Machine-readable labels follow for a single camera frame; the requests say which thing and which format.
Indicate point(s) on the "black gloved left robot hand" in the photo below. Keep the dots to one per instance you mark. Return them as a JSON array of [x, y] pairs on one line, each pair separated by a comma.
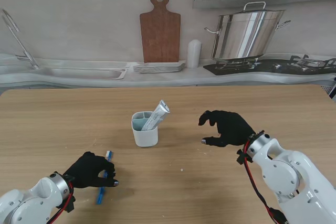
[[89, 171]]

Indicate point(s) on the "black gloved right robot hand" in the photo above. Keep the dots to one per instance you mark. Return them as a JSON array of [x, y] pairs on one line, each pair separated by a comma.
[[233, 129]]

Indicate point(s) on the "blue toothbrush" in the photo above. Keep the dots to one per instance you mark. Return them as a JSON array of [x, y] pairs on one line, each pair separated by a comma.
[[100, 196]]

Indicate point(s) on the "white toothbrush holder cup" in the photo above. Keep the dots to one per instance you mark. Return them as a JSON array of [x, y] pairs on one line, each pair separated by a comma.
[[145, 138]]

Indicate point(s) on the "white toothpaste tube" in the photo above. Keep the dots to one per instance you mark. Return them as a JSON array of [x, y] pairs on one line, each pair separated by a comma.
[[157, 115]]

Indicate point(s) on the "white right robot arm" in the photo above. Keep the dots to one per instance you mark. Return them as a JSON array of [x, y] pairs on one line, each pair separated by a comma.
[[294, 176]]

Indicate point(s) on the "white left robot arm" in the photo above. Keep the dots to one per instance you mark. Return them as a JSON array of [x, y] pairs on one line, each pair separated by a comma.
[[29, 203]]

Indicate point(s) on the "black gas stove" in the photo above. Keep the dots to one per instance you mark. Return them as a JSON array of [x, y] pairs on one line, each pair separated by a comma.
[[267, 67]]

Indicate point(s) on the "white cylindrical bottle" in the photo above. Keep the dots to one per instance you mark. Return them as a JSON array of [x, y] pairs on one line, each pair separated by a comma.
[[194, 54]]

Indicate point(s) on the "large steel stock pot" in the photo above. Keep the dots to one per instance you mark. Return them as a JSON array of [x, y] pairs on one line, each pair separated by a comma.
[[244, 35]]

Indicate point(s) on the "steel kitchen sink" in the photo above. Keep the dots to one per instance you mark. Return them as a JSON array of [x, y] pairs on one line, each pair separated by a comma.
[[84, 73]]

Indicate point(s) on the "stack of white plates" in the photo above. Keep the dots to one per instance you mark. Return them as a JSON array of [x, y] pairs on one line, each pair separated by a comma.
[[157, 67]]

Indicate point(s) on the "perforated metal panel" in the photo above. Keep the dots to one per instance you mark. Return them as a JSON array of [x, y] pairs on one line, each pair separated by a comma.
[[330, 89]]

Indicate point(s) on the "brown wooden cutting board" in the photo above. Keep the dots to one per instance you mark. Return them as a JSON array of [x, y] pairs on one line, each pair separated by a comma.
[[160, 35]]

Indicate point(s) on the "steel kitchen faucet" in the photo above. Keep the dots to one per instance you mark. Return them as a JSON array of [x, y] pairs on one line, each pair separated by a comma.
[[19, 41]]

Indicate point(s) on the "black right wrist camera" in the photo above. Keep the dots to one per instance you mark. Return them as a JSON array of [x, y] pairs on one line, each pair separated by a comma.
[[241, 155]]

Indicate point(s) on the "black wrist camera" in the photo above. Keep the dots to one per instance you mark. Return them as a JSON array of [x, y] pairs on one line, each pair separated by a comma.
[[241, 155], [69, 205]]

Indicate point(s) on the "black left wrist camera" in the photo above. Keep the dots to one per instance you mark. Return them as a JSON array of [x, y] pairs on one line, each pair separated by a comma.
[[69, 205]]

